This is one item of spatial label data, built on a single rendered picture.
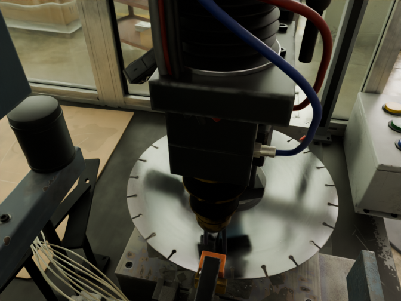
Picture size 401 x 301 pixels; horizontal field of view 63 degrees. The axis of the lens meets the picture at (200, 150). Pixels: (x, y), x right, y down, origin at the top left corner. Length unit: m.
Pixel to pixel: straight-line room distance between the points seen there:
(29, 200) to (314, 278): 0.42
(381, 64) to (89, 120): 0.81
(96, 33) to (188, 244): 0.70
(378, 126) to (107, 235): 0.64
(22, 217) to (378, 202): 0.67
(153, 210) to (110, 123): 0.56
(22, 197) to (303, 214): 0.37
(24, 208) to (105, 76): 0.69
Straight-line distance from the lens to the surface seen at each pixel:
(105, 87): 1.07
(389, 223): 1.87
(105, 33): 0.98
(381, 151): 0.75
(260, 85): 0.18
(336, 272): 0.62
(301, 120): 0.77
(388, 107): 0.89
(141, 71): 0.53
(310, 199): 0.53
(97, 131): 0.99
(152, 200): 0.50
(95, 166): 0.62
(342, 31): 0.84
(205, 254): 0.42
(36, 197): 0.42
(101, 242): 0.73
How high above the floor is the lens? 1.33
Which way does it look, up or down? 41 degrees down
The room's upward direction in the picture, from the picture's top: straight up
